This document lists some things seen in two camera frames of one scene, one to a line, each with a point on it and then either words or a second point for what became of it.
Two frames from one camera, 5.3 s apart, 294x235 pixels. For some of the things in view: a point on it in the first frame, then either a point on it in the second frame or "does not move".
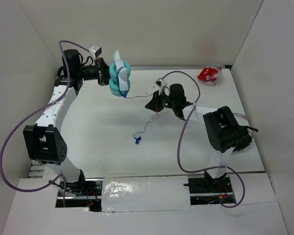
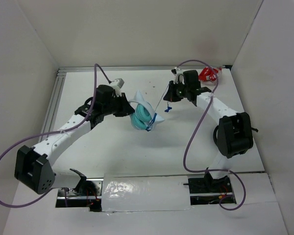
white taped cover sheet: (145, 193) does not move
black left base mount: (84, 193) does not move
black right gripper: (154, 104) to (171, 95)
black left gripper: (104, 73) to (126, 108)
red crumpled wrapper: (209, 73) does not move
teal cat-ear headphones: (119, 73) to (144, 117)
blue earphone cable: (120, 92) to (168, 108)
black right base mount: (207, 190) does not move
